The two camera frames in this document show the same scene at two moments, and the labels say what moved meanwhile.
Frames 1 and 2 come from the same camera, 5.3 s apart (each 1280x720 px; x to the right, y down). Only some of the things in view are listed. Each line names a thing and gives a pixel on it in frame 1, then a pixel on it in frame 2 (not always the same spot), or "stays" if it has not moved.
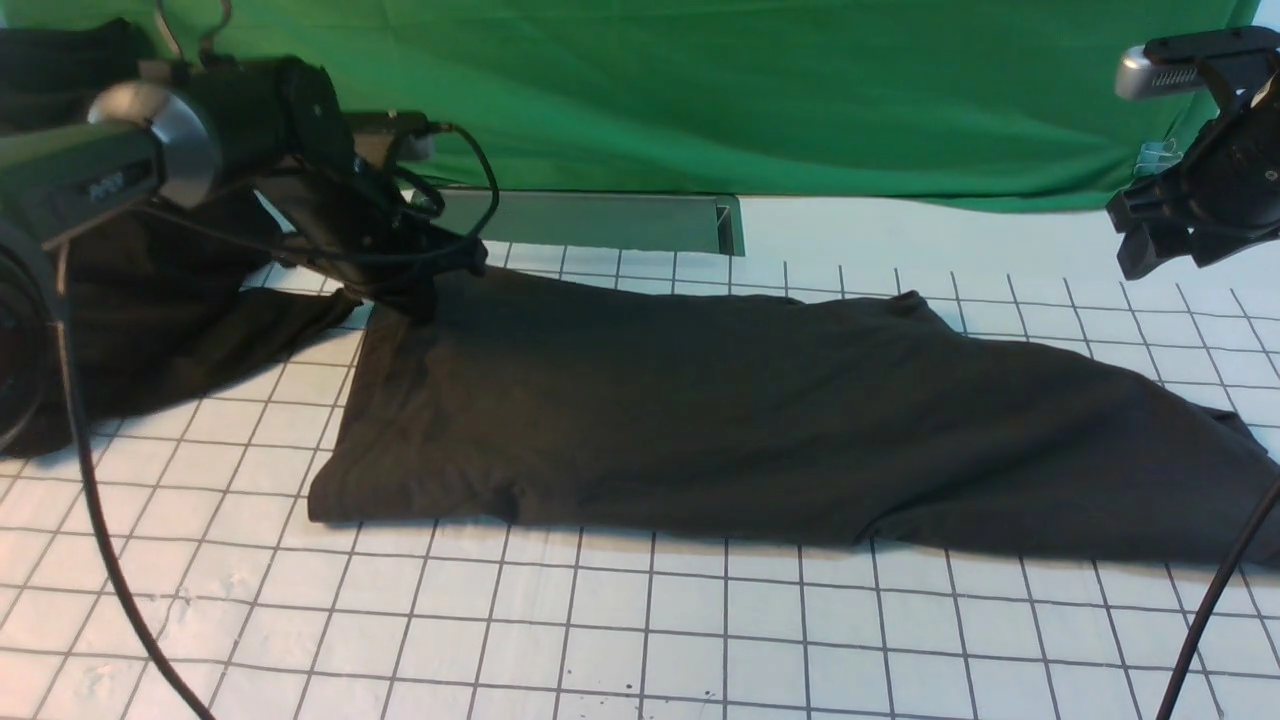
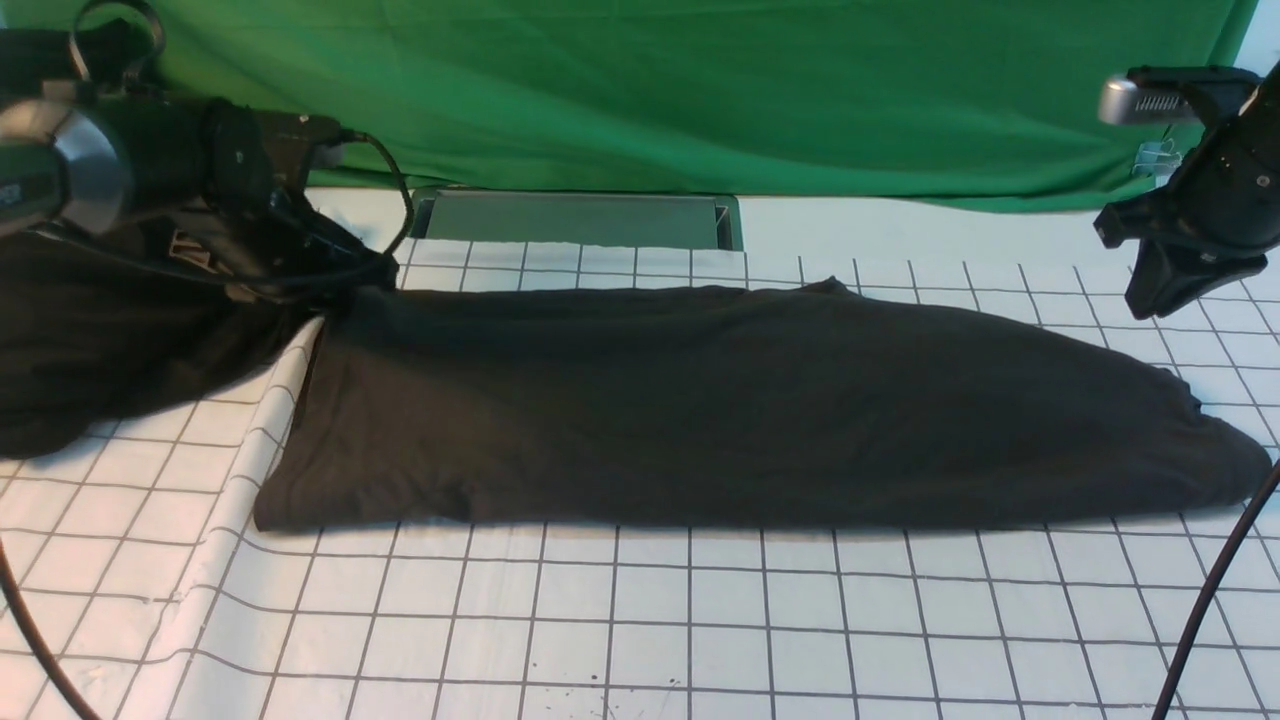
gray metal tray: x=600 y=220 stays
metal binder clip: x=1155 y=157 stays
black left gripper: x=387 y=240 → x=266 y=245
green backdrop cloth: x=977 y=103 stays
